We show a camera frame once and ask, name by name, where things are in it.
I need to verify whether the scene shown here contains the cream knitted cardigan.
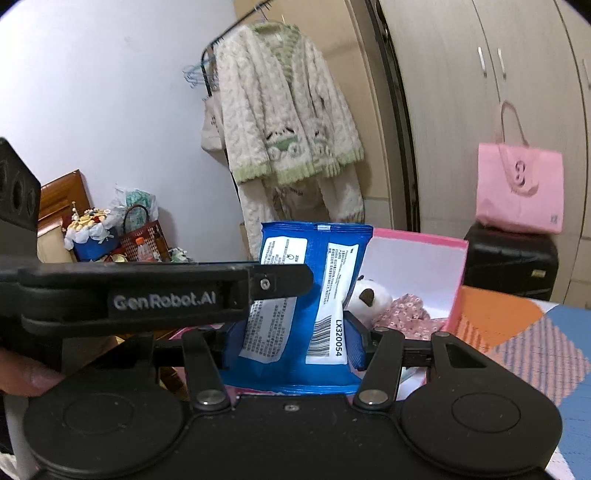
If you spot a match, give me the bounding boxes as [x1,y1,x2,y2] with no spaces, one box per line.
[216,22,366,186]

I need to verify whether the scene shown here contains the patchwork knitted blanket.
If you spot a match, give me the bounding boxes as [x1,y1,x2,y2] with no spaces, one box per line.
[443,285,591,480]

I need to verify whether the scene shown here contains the wooden headboard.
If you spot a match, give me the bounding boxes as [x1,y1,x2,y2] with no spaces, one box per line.
[37,169,96,264]

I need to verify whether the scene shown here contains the pink floral cloth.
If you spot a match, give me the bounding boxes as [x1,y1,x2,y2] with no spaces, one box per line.
[372,293,447,342]

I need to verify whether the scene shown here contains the light wood wardrobe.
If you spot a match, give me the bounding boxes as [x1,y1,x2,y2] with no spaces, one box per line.
[376,0,591,311]

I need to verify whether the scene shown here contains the pink cardboard box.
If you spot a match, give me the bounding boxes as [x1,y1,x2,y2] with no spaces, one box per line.
[168,227,470,402]

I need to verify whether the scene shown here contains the blue plastic packet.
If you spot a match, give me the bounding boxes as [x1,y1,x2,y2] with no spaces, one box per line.
[221,220,375,396]

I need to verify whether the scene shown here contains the black suitcase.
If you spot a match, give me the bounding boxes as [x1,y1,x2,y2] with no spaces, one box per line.
[463,224,560,304]

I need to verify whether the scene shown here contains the pink tote bag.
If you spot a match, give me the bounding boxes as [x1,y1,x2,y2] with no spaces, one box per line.
[475,100,565,234]

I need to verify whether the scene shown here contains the white panda plush toy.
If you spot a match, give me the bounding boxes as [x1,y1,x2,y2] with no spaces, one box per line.
[345,275,393,330]

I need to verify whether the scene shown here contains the brown paper bag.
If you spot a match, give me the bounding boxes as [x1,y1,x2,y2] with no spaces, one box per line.
[274,185,320,219]

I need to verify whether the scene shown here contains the cream knitted pants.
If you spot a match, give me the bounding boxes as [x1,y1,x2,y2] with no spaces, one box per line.
[238,164,367,262]

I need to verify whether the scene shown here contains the tall beige wooden panel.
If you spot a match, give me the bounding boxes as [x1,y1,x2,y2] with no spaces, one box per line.
[233,0,408,230]

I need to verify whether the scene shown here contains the plaid basket bag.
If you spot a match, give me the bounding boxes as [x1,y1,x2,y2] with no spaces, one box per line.
[119,205,168,263]

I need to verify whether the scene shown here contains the white green plastic bag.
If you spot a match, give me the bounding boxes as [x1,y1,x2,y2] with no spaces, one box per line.
[109,185,160,223]

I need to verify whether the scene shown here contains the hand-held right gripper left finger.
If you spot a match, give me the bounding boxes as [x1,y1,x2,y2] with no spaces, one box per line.
[120,323,246,412]

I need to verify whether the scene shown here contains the flower bouquet blue wrap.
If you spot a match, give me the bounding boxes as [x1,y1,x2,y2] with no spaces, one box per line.
[64,208,122,263]

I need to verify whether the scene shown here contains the person's left hand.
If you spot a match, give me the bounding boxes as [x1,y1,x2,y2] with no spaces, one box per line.
[0,347,66,398]

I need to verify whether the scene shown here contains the black clothes rack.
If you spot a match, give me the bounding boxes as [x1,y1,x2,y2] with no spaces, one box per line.
[201,0,422,232]

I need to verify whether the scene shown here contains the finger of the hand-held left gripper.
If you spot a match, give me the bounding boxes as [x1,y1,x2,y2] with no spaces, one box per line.
[249,263,316,304]

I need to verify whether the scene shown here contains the beige canvas tote bag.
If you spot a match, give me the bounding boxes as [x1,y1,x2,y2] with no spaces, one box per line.
[201,93,227,152]

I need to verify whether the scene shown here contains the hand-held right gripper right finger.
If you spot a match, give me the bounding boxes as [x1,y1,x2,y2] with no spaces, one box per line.
[344,314,491,411]

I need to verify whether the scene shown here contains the blue wire hangers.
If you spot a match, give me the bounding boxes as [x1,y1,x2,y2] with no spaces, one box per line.
[183,58,221,94]

